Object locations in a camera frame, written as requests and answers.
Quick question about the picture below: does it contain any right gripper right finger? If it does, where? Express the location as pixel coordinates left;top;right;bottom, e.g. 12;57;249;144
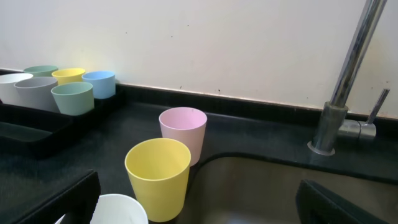
295;179;391;224

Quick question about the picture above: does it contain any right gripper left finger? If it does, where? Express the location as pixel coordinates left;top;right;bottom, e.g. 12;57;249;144
14;169;102;224

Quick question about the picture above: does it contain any white cup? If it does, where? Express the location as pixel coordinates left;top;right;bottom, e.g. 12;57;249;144
54;194;149;224
0;73;34;106

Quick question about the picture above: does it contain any yellow cup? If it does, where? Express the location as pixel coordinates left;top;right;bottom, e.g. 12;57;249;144
124;138;192;223
51;68;86;85

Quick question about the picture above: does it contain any pink cup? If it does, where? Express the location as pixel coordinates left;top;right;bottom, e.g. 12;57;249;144
159;106;208;167

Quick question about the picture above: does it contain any steel sink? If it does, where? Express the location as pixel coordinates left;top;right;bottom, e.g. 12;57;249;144
175;155;398;224

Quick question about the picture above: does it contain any steel tap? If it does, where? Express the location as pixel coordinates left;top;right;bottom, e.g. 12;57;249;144
307;0;391;156

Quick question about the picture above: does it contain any light green cup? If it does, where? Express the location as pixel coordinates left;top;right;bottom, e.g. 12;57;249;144
50;82;95;116

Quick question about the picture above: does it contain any black tray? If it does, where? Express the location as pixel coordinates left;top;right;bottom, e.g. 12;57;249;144
0;68;127;160

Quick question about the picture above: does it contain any grey cup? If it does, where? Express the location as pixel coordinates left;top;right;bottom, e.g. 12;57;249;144
14;77;60;113

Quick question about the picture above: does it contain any blue cup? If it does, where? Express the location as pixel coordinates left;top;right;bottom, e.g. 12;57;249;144
81;70;116;100

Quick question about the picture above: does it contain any dark green cup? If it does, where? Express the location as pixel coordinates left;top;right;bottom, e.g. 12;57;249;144
23;65;59;78

